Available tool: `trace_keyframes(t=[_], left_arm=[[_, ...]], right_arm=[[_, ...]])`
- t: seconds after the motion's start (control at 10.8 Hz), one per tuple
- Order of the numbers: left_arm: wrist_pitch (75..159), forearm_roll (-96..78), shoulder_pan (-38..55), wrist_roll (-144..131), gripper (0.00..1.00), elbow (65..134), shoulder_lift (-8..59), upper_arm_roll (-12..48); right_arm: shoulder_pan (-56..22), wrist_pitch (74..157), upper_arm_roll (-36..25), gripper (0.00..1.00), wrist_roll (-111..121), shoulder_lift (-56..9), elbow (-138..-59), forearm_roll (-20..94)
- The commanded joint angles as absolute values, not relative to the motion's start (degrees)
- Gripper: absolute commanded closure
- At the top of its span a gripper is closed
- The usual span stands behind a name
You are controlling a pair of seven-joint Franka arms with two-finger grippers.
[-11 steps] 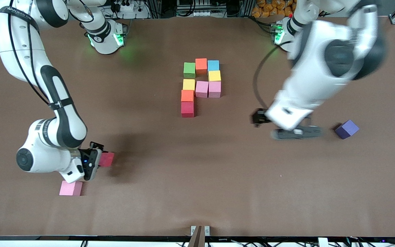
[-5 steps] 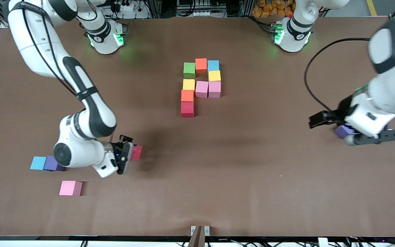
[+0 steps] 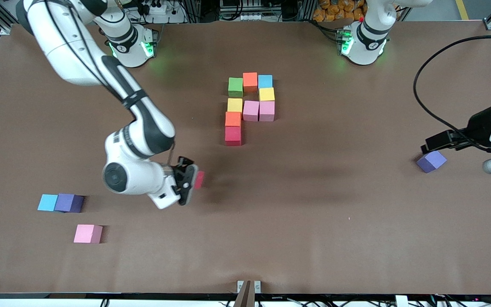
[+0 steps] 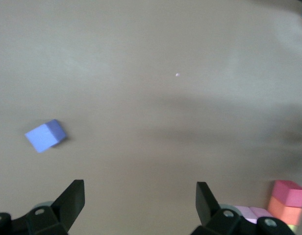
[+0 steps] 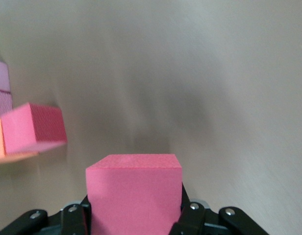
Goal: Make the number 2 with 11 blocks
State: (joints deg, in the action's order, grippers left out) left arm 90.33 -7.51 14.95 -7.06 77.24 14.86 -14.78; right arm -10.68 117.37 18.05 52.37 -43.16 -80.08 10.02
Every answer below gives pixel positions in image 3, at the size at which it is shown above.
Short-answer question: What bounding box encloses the brown table cover sheet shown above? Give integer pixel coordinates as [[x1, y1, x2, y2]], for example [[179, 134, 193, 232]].
[[0, 19, 491, 295]]

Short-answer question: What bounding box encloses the purple foam block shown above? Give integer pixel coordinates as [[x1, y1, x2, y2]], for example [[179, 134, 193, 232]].
[[54, 194, 85, 213], [416, 150, 447, 174]]

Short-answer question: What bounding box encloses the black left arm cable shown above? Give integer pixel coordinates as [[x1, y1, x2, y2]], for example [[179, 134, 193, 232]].
[[413, 34, 491, 151]]

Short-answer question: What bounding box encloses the aluminium equipment rack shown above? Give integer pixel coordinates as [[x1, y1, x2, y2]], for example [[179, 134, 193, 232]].
[[173, 0, 314, 23]]

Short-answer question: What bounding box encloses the green foam block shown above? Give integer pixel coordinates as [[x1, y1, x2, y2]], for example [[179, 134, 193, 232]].
[[228, 77, 244, 98]]

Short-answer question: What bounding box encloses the pile of orange objects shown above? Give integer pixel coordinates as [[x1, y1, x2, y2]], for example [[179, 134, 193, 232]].
[[312, 0, 367, 23]]

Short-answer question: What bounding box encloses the pink foam block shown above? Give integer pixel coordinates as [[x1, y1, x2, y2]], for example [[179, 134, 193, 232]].
[[259, 101, 275, 122], [73, 224, 103, 244], [243, 100, 260, 122]]

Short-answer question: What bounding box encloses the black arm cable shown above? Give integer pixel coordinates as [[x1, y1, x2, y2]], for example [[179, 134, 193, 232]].
[[413, 34, 491, 151], [45, 0, 176, 168]]

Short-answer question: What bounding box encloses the small metal bracket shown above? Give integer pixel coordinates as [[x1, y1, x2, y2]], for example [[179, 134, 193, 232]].
[[237, 280, 261, 294]]

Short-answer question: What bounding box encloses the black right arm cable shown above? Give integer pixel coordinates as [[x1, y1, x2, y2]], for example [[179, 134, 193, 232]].
[[45, 0, 176, 168]]

